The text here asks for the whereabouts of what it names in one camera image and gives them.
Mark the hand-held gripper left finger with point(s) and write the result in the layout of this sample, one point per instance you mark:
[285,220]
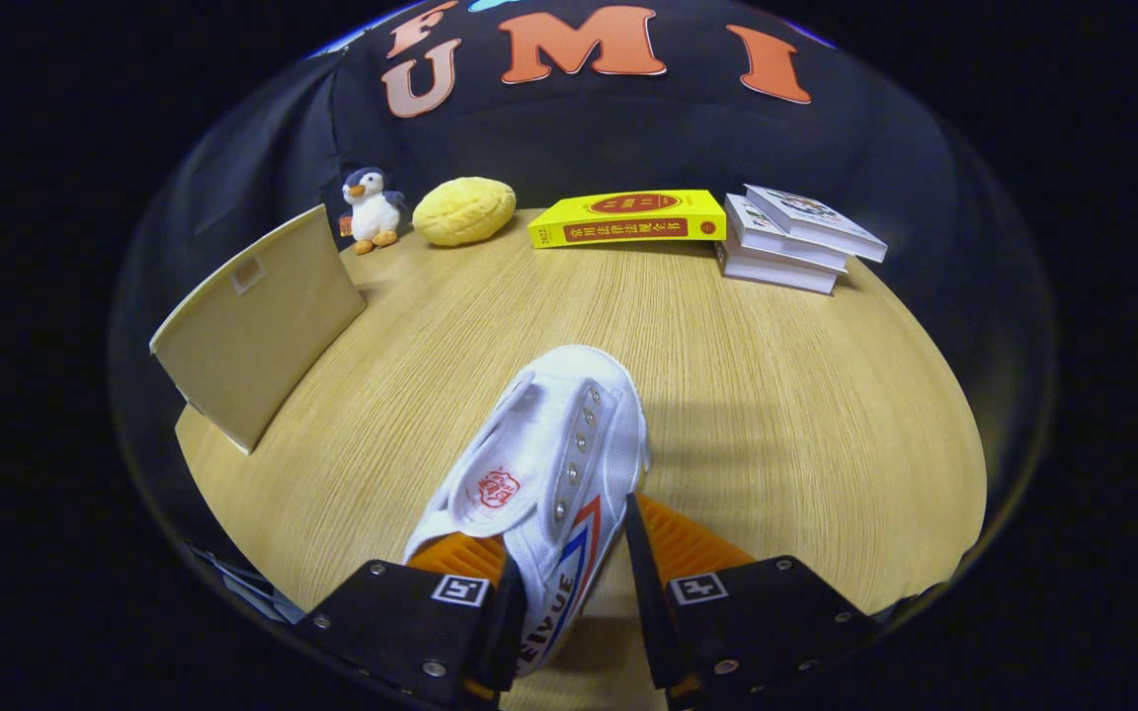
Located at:
[401,622]

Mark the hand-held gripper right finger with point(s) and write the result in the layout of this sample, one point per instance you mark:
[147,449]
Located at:
[643,592]

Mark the white canvas shoe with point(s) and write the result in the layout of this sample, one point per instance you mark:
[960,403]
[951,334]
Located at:
[569,434]

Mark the cream fabric storage box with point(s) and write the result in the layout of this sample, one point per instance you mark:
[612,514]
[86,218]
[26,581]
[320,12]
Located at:
[263,326]

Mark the yellow book with red circle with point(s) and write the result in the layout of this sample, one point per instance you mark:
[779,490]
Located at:
[628,219]

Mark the white book with pictured cover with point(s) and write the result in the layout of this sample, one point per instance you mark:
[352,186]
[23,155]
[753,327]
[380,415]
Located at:
[811,222]

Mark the penguin plush toy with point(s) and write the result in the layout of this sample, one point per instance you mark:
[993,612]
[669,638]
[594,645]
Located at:
[371,212]

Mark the round yellow plush cushion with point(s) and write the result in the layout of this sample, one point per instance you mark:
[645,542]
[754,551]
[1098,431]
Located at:
[465,212]

